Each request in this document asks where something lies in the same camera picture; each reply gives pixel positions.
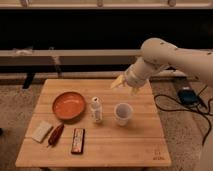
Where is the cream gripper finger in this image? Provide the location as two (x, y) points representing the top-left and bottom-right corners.
(110, 75), (125, 89)
(131, 88), (140, 95)

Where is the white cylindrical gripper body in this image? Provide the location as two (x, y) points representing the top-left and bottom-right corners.
(124, 57), (160, 88)

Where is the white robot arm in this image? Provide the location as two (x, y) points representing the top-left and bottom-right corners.
(110, 38), (213, 94)

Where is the clear plastic bottle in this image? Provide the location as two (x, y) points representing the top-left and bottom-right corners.
(90, 97), (102, 123)

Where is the translucent plastic cup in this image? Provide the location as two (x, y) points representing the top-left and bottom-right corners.
(114, 103), (133, 126)

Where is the blue black device on floor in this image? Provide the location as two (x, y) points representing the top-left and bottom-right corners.
(178, 87), (198, 105)

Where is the orange bowl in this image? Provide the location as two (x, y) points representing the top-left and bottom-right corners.
(52, 92), (86, 120)

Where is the dark chocolate bar package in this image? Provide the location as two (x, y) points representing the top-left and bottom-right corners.
(71, 128), (85, 154)

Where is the red chili pepper toy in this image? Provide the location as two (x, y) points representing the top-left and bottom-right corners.
(48, 124), (64, 146)

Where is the white sponge block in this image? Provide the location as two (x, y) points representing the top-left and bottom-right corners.
(32, 121), (53, 143)

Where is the black cable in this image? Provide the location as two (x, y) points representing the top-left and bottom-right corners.
(153, 84), (213, 146)

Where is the wooden bench rail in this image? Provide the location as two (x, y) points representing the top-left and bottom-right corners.
(0, 50), (141, 66)

